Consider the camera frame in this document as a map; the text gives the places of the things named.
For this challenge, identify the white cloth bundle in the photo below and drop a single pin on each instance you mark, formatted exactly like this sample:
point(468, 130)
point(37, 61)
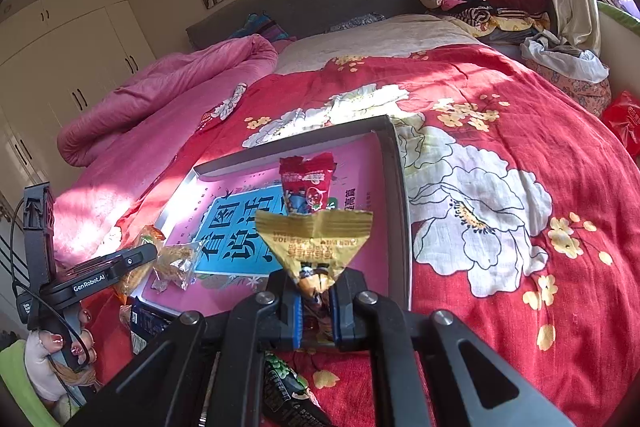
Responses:
point(565, 57)

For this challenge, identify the red snack packet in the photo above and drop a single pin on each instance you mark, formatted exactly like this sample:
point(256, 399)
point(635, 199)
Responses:
point(310, 187)

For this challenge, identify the blue patterned pillow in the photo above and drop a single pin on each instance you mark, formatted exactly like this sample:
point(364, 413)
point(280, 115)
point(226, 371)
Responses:
point(260, 27)

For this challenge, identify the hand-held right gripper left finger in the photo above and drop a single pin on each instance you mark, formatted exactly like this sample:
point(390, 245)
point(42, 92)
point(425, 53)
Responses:
point(280, 309)

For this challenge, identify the pink quilt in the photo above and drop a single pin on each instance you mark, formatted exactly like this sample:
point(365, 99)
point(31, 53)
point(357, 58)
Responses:
point(165, 97)

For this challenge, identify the dark blue snack packet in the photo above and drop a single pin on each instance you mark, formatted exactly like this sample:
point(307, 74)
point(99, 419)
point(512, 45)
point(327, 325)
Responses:
point(145, 322)

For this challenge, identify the clear pastry packet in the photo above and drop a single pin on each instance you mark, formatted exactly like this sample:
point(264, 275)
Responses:
point(172, 264)

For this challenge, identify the red floral blanket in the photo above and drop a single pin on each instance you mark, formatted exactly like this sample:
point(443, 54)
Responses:
point(500, 157)

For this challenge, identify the beige bed sheet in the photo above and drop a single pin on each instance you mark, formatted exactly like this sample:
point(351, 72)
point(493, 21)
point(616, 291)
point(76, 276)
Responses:
point(380, 39)

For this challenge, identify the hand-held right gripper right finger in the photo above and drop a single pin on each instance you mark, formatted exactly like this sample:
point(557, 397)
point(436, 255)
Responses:
point(350, 312)

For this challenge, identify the person's left forearm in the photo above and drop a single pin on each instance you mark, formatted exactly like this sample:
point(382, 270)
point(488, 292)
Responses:
point(12, 387)

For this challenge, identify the dark patterned pillow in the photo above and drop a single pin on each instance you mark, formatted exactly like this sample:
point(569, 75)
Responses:
point(355, 23)

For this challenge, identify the orange bread packet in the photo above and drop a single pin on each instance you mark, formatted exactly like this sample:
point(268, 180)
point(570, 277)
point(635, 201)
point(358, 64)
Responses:
point(131, 281)

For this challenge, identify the person's left hand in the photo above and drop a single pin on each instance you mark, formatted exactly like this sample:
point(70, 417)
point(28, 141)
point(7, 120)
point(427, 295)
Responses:
point(42, 367)

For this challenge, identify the black green snack packet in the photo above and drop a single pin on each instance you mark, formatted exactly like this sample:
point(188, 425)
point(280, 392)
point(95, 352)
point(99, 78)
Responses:
point(286, 387)

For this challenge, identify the floral pillow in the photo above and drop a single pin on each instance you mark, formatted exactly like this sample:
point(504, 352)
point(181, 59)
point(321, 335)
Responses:
point(580, 89)

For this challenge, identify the white wardrobe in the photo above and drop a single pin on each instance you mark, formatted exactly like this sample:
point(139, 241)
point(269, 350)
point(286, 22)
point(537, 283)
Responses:
point(60, 52)

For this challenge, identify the red plastic bag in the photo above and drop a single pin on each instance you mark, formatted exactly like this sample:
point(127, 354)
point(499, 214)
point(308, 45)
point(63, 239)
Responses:
point(624, 122)

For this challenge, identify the pink printed shallow box tray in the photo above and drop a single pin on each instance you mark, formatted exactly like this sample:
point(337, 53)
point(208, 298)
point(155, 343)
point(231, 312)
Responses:
point(362, 187)

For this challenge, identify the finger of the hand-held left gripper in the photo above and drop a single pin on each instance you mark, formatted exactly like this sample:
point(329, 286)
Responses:
point(140, 256)

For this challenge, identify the gold snack packet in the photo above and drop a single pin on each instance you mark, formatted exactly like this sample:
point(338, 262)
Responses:
point(315, 242)

